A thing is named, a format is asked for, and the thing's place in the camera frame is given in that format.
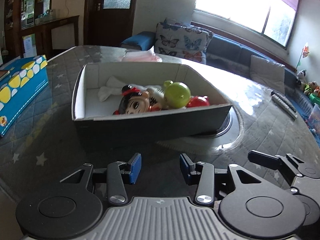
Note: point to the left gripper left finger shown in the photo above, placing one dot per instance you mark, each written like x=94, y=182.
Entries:
x=120, y=173

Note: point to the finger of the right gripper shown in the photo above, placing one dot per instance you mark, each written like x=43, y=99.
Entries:
x=278, y=162

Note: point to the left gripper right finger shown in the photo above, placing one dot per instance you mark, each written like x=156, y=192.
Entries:
x=200, y=174

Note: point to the red round toy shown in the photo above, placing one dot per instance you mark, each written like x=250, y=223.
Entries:
x=198, y=101

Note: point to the green round toy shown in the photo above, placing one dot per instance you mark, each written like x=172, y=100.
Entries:
x=176, y=94

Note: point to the cartoon girl doll figure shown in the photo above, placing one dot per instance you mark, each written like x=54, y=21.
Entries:
x=134, y=102

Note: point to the white plush rabbit toy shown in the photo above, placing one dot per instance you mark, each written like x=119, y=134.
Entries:
x=114, y=87

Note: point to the round black hotplate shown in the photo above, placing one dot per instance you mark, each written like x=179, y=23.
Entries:
x=227, y=137

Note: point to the clear plastic toy bin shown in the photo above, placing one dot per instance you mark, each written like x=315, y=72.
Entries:
x=314, y=118

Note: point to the grey remote control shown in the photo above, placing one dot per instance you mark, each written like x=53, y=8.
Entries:
x=284, y=106

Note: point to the black remote control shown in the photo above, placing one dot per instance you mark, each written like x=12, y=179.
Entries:
x=284, y=99

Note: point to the green toy basin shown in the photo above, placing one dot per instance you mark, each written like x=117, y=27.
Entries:
x=314, y=99

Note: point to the stuffed animals pile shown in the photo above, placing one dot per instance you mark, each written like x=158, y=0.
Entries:
x=307, y=88

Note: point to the grey quilted table mat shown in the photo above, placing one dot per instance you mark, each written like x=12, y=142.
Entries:
x=43, y=144

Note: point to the grey cardboard box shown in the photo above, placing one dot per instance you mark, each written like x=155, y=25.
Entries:
x=95, y=119

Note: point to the grey cushion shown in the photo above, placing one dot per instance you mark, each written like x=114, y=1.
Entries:
x=268, y=73

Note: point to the paper pinwheel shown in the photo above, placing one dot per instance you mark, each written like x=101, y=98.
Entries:
x=304, y=53

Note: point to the pink plastic bag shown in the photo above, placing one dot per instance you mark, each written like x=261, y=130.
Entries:
x=140, y=56

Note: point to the butterfly print pillow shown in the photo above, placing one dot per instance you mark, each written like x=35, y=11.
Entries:
x=184, y=41

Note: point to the blue yellow spotted box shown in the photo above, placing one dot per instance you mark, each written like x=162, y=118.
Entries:
x=25, y=79

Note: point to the window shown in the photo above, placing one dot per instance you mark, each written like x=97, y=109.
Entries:
x=271, y=18

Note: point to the dark wooden cabinet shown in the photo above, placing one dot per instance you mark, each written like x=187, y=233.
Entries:
x=35, y=27

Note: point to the dark wooden door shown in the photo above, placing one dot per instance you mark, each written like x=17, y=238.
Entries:
x=108, y=22

